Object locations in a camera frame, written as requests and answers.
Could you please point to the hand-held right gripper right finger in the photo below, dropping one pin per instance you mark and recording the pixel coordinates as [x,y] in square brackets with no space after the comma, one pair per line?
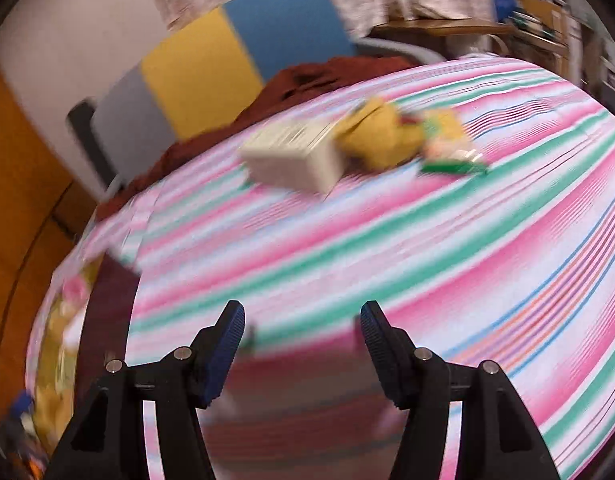
[375,345]

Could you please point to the grey curved frame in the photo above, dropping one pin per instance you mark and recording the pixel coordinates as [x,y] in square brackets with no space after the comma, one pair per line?
[402,47]

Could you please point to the green and yellow packet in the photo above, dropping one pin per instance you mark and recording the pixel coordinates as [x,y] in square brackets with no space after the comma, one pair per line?
[452,150]

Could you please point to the brown cardboard box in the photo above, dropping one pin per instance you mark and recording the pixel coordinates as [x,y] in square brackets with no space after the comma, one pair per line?
[542,15]

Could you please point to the yellow knitted cloth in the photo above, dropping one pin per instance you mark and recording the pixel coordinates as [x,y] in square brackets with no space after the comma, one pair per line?
[382,135]

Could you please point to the cream rectangular box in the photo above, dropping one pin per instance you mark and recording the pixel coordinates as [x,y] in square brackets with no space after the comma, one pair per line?
[292,160]

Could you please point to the pink green striped bedsheet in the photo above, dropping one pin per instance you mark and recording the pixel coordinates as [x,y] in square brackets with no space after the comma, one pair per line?
[437,260]

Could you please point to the maroon storage box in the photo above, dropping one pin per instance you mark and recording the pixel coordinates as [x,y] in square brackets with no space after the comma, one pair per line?
[107,310]

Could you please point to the wooden desk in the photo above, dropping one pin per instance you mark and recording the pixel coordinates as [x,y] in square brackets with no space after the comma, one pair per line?
[437,27]

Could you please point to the wooden panelled wardrobe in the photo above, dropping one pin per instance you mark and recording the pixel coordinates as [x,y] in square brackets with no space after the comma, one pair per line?
[22,210]

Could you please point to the brown crumpled cloth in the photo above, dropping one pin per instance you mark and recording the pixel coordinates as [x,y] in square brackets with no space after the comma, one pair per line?
[307,80]

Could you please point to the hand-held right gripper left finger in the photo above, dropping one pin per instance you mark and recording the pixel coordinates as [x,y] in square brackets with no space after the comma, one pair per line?
[227,350]

